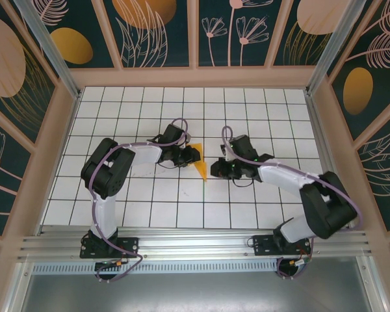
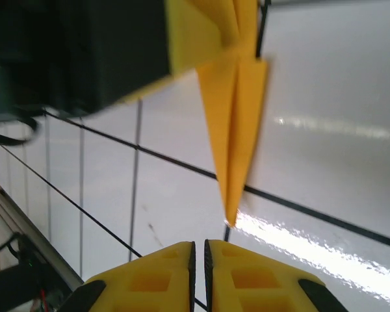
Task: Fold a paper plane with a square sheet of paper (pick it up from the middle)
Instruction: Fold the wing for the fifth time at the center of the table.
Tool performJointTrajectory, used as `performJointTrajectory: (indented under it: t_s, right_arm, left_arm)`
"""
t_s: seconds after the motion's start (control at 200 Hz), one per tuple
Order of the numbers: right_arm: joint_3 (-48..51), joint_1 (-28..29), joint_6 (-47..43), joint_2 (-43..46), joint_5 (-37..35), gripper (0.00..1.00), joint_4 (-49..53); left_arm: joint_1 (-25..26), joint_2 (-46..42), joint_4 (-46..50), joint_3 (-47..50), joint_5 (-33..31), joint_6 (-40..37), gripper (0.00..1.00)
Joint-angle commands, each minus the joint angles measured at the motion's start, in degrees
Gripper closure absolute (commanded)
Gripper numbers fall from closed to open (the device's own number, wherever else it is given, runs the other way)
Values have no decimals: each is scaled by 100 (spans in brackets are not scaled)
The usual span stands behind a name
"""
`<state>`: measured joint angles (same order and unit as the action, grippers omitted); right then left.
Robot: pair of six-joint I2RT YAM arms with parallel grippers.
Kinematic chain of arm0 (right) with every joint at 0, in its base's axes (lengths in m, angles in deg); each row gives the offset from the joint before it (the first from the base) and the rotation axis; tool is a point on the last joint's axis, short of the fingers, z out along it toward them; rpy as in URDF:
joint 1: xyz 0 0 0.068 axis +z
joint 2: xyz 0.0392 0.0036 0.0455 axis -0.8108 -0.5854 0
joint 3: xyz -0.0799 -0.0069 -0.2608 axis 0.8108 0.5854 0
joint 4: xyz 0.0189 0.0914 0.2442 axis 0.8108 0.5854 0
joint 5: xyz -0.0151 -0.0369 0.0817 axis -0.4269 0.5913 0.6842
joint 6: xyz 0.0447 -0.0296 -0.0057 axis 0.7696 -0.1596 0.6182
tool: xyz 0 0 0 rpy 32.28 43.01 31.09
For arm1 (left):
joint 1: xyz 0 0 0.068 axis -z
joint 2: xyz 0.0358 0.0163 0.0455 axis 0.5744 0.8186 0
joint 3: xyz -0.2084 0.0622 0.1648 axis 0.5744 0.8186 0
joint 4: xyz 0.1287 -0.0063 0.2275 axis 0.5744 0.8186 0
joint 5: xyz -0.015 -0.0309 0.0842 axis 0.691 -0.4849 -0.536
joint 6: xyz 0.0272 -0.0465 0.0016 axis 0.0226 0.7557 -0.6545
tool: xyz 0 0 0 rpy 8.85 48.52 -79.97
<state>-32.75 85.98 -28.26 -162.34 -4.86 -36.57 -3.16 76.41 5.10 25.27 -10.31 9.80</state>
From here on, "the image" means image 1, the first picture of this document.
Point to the yellow cloth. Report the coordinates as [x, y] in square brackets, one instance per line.
[201, 169]

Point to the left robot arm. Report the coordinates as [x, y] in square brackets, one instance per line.
[104, 211]

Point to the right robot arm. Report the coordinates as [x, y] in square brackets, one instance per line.
[292, 230]

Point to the aluminium table side rail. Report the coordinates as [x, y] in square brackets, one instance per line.
[321, 136]

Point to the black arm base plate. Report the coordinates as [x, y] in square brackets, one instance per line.
[263, 245]
[130, 243]

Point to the aluminium mounting rail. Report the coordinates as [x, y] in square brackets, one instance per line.
[195, 242]

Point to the aluminium frame post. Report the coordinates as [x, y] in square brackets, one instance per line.
[54, 55]
[337, 48]

